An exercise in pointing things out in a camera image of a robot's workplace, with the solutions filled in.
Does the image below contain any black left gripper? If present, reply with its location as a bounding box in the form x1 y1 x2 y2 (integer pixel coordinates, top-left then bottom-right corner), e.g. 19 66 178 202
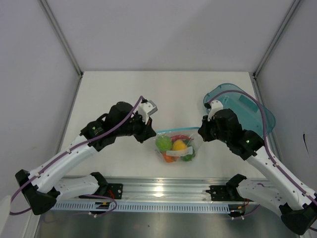
115 110 156 143

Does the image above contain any clear zip bag teal zipper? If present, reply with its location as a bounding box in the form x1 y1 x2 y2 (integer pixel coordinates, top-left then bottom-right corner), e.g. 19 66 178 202
154 127 203 164

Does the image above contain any dark green toy bell pepper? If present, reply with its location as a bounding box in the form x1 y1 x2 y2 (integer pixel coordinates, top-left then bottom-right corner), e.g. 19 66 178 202
181 152 196 162

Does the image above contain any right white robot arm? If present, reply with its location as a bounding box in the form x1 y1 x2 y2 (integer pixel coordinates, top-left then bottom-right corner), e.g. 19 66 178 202
198 109 317 236

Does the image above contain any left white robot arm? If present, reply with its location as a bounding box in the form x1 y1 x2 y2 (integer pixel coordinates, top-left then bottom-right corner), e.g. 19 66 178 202
15 98 158 215

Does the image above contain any teal plastic tub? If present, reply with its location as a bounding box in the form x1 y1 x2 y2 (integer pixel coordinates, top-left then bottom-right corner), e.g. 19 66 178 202
203 83 264 137

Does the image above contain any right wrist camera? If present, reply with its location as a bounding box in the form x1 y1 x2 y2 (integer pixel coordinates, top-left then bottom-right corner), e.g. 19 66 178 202
204 100 223 121

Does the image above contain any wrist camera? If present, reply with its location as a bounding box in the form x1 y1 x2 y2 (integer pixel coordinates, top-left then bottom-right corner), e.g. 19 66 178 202
204 100 223 121
138 99 158 123

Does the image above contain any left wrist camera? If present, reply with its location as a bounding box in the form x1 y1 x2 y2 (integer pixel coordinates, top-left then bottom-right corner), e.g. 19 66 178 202
138 99 158 123

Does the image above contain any aluminium mounting rail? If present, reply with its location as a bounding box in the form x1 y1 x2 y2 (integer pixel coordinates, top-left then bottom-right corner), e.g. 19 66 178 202
59 176 273 205

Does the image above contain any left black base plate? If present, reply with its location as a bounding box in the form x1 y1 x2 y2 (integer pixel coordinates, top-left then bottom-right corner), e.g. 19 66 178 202
100 183 123 200

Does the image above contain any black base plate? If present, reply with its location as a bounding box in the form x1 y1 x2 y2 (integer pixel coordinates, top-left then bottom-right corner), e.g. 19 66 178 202
100 183 123 200
205 185 244 202

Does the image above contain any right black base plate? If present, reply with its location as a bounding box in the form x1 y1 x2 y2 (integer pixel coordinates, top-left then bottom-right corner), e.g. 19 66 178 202
205 185 244 202

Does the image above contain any white slotted cable duct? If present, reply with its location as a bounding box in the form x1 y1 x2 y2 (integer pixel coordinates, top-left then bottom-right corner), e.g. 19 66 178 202
52 201 230 214

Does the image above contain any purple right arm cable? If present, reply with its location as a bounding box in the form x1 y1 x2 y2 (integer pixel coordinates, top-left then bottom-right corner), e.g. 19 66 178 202
205 90 317 201

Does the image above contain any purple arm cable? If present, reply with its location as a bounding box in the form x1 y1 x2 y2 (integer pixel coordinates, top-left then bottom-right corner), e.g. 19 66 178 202
205 90 317 201
9 95 147 216

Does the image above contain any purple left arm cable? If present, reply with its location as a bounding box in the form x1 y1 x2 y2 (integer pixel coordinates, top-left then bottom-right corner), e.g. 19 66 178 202
9 95 147 216

